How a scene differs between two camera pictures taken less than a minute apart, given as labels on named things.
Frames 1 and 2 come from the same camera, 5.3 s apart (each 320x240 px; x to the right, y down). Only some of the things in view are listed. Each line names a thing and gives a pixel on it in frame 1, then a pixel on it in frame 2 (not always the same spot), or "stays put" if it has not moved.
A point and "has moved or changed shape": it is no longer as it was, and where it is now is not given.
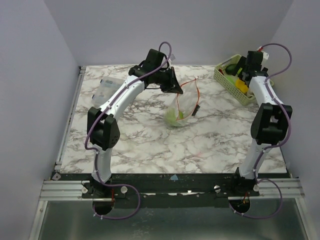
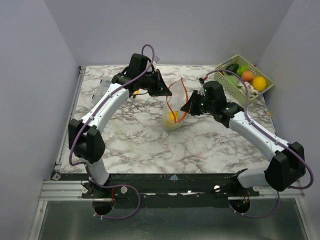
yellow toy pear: (241, 86) -> (171, 121)
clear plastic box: (107, 88) stays put
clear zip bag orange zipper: (183, 106) has moved or changed shape
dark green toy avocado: (231, 69) stays put
